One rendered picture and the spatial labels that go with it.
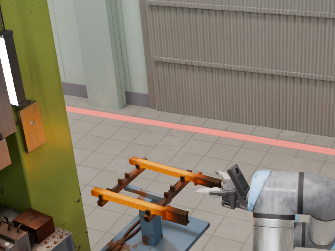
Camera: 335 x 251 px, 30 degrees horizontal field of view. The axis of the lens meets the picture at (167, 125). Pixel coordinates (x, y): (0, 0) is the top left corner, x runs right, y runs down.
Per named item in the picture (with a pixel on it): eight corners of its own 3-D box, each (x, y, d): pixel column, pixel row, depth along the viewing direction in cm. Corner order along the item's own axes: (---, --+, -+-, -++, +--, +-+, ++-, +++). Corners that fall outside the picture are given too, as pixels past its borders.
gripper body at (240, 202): (219, 205, 231) (249, 214, 225) (218, 186, 227) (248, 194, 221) (229, 195, 237) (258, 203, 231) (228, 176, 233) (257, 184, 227)
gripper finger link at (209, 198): (197, 206, 229) (222, 203, 229) (196, 193, 227) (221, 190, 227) (196, 201, 232) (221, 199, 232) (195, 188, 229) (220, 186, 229)
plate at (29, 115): (46, 142, 231) (38, 100, 223) (28, 153, 224) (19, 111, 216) (42, 141, 232) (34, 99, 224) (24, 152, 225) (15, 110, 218)
